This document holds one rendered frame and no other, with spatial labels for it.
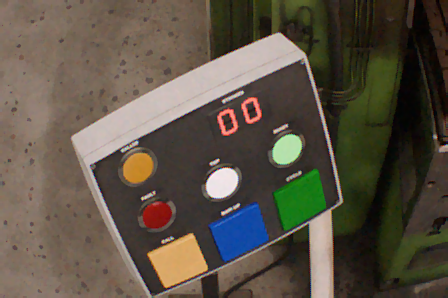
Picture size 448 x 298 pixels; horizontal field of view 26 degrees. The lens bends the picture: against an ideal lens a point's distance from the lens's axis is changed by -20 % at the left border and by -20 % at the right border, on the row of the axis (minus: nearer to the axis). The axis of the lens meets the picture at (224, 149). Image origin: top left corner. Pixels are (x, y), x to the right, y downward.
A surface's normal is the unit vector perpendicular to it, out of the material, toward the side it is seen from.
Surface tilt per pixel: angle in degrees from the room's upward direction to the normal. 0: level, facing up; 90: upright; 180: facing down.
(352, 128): 90
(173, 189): 60
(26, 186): 0
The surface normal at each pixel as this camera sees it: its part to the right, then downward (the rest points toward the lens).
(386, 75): 0.07, 0.90
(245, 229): 0.41, 0.47
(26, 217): -0.01, -0.43
